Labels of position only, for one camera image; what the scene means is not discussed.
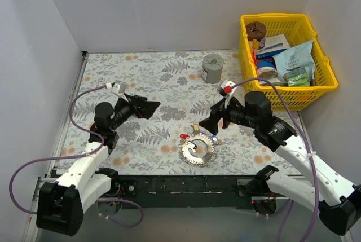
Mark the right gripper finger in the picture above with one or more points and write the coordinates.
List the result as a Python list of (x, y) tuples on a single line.
[(211, 123), (219, 108)]

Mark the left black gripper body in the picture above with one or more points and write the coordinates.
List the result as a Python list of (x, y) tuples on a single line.
[(135, 106)]

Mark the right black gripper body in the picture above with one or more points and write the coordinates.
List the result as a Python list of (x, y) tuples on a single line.
[(220, 115)]

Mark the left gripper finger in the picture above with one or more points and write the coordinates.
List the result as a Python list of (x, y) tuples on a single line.
[(147, 108), (135, 99)]

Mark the black car key fob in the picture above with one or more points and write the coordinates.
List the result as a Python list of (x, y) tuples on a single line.
[(192, 146)]

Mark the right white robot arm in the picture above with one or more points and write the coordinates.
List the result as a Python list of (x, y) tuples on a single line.
[(335, 199)]

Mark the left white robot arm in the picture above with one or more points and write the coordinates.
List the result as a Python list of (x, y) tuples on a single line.
[(62, 204)]

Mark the yellow key tag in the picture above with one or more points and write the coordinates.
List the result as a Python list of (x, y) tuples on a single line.
[(196, 127)]

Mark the red key tag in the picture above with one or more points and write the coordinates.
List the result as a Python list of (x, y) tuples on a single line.
[(184, 136)]

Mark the floral table mat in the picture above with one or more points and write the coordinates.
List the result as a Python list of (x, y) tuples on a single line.
[(152, 147)]

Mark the grey tape roll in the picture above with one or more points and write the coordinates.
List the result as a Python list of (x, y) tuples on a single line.
[(212, 66)]

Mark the green packet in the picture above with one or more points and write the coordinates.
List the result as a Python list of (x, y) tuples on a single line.
[(297, 78)]

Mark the yellow plastic basket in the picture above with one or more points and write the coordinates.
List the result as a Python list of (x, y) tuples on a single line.
[(297, 29)]

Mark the white box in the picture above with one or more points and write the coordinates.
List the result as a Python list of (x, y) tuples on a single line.
[(276, 43)]

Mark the light blue snack bag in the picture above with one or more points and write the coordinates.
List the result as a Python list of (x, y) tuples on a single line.
[(296, 57)]

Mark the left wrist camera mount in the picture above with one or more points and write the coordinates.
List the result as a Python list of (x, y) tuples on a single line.
[(118, 89)]

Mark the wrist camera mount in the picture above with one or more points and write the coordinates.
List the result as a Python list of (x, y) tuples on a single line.
[(118, 89), (227, 91)]

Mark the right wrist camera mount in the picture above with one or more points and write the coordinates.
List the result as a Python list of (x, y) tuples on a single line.
[(227, 91)]

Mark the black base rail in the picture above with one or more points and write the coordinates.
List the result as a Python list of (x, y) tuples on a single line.
[(192, 191)]

